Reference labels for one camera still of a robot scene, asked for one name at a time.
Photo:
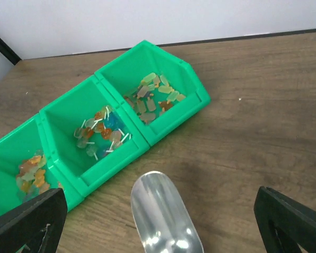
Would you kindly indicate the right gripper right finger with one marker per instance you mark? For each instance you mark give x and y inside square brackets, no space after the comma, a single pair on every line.
[285,225]

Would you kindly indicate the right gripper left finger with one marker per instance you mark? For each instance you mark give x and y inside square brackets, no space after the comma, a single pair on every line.
[36,225]

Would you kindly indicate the green bin star gummies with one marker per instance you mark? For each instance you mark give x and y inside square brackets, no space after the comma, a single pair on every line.
[19,145]

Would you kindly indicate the green bin lollipops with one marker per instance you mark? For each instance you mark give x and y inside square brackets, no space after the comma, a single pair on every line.
[67,113]

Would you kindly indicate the metal scoop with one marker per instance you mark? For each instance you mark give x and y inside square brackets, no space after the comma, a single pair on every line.
[160,216]

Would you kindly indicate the green bin popsicle candies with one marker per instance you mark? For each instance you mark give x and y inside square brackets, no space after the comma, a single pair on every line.
[126,71]

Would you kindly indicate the pile of popsicle candies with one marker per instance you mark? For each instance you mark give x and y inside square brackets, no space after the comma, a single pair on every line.
[153,97]

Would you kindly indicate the pile of star gummies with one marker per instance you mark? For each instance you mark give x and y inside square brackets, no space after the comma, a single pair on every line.
[34,178]

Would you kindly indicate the pile of lollipops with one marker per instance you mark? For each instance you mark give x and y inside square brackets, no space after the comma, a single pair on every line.
[102,134]

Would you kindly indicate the black aluminium frame rail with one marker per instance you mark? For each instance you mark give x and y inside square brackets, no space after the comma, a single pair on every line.
[8,53]

